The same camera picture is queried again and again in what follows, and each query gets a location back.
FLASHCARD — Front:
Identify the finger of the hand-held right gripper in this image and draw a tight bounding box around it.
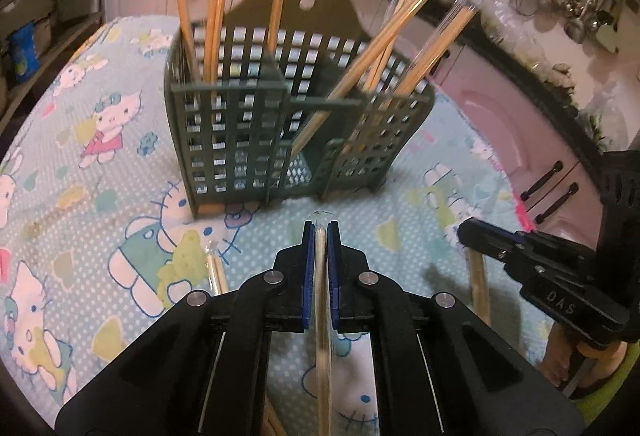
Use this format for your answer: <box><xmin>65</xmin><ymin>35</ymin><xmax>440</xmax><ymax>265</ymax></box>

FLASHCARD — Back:
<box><xmin>457</xmin><ymin>217</ymin><xmax>630</xmax><ymax>345</ymax></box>
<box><xmin>519</xmin><ymin>230</ymin><xmax>602</xmax><ymax>268</ymax></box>

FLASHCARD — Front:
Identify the person's foot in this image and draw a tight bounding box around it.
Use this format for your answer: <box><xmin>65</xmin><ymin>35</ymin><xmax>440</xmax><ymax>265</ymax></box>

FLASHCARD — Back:
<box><xmin>541</xmin><ymin>326</ymin><xmax>578</xmax><ymax>389</ymax></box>

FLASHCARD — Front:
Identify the heap of garlic bulbs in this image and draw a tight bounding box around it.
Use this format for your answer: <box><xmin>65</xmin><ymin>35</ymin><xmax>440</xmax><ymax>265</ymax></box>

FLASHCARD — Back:
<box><xmin>542</xmin><ymin>63</ymin><xmax>581</xmax><ymax>92</ymax></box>

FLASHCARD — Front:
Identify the clear plastic bag of vegetables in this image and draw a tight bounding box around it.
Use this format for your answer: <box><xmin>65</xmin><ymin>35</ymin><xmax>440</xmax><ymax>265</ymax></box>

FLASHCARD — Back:
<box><xmin>480</xmin><ymin>0</ymin><xmax>551</xmax><ymax>72</ymax></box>

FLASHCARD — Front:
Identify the green plastic utensil basket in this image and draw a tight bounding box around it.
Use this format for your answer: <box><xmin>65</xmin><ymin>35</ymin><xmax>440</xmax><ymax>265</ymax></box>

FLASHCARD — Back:
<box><xmin>164</xmin><ymin>0</ymin><xmax>435</xmax><ymax>219</ymax></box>

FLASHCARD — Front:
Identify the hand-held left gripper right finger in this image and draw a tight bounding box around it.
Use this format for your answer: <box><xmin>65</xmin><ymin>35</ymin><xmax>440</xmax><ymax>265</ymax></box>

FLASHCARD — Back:
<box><xmin>326</xmin><ymin>221</ymin><xmax>586</xmax><ymax>436</ymax></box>

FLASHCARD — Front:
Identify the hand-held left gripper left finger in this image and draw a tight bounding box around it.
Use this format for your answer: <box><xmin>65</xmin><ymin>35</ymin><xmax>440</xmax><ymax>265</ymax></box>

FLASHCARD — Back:
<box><xmin>55</xmin><ymin>221</ymin><xmax>317</xmax><ymax>436</ymax></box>

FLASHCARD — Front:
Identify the row of hanging kitchen utensils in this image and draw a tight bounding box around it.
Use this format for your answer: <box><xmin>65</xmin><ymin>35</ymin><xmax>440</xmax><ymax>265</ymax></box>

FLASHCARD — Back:
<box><xmin>510</xmin><ymin>0</ymin><xmax>623</xmax><ymax>54</ymax></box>

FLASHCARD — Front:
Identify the wooden shelf unit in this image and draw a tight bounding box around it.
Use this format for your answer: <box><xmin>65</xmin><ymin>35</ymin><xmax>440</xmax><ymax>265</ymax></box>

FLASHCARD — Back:
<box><xmin>0</xmin><ymin>0</ymin><xmax>108</xmax><ymax>142</ymax></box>

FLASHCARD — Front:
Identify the blue snack bag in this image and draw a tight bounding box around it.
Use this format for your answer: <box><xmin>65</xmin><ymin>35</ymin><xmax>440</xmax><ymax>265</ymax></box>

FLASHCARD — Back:
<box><xmin>10</xmin><ymin>21</ymin><xmax>41</xmax><ymax>84</ymax></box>

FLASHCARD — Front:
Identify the person's right hand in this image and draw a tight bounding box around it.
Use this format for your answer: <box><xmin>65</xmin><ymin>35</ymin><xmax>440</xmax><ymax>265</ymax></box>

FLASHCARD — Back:
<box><xmin>579</xmin><ymin>340</ymin><xmax>627</xmax><ymax>367</ymax></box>

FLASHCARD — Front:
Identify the cartoon cat printed blanket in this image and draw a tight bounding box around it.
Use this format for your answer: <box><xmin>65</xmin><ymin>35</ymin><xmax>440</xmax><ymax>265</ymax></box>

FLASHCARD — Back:
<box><xmin>0</xmin><ymin>13</ymin><xmax>556</xmax><ymax>436</ymax></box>

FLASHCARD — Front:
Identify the clear plastic bag of greens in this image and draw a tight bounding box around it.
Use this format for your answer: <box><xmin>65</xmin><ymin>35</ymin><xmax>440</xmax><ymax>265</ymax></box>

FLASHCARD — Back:
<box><xmin>575</xmin><ymin>81</ymin><xmax>631</xmax><ymax>152</ymax></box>

